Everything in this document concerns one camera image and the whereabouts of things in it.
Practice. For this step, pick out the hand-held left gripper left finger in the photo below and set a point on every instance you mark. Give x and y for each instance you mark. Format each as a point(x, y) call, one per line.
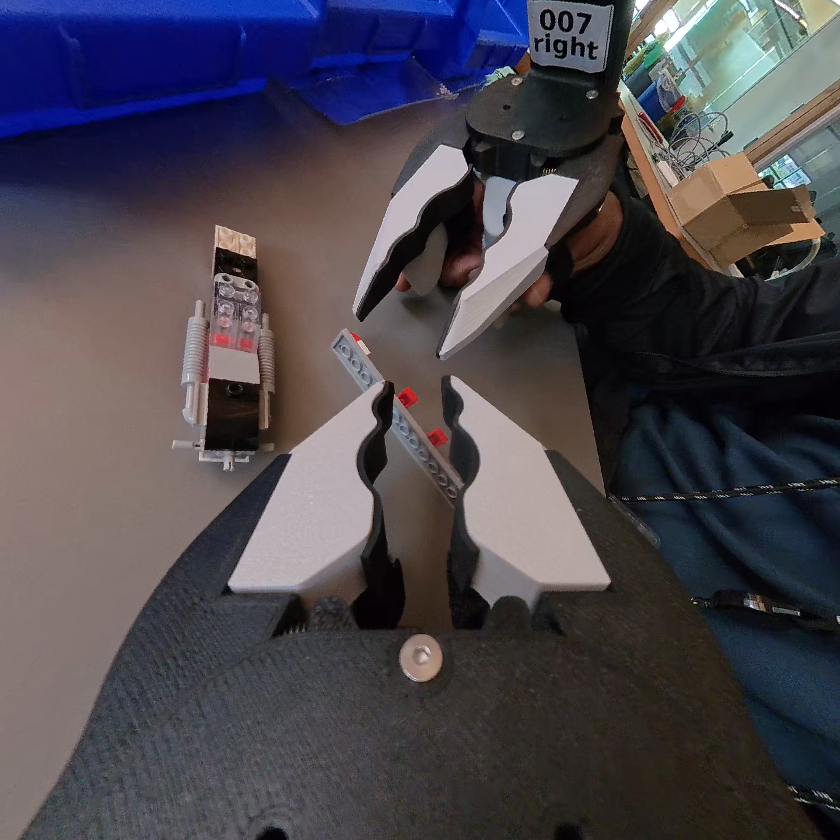
point(308, 518)

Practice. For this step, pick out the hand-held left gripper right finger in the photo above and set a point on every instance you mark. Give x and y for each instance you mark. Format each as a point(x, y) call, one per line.
point(531, 525)

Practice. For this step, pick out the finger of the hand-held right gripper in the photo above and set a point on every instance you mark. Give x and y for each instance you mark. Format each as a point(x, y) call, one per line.
point(413, 210)
point(518, 262)

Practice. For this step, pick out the grey red toy brick plate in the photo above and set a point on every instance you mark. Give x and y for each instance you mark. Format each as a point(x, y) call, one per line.
point(420, 439)

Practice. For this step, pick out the person's right hand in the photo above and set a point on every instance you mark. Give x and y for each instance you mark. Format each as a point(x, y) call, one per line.
point(463, 262)

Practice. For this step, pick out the wooden workbench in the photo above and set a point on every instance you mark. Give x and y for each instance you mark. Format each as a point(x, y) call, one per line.
point(646, 164)

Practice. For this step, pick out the black white toy brick vehicle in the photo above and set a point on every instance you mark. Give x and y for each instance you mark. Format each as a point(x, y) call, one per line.
point(229, 407)

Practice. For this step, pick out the brown cardboard box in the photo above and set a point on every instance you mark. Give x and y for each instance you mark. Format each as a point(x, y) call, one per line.
point(768, 223)
point(709, 190)

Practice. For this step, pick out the person's torso in blue hoodie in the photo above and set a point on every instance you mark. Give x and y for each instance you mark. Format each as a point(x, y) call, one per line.
point(741, 525)

